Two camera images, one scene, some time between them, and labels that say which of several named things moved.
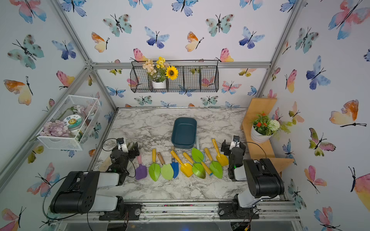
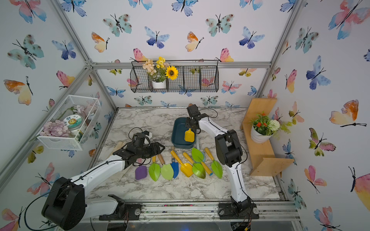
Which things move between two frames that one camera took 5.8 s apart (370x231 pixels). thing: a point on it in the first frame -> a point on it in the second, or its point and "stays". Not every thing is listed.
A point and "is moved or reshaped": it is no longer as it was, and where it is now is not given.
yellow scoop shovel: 186,168 stays
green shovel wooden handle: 166,170 stays
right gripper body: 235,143 -> 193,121
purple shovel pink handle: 141,172 stays
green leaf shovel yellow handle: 154,168 stays
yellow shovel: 222,159 is moved or reshaped
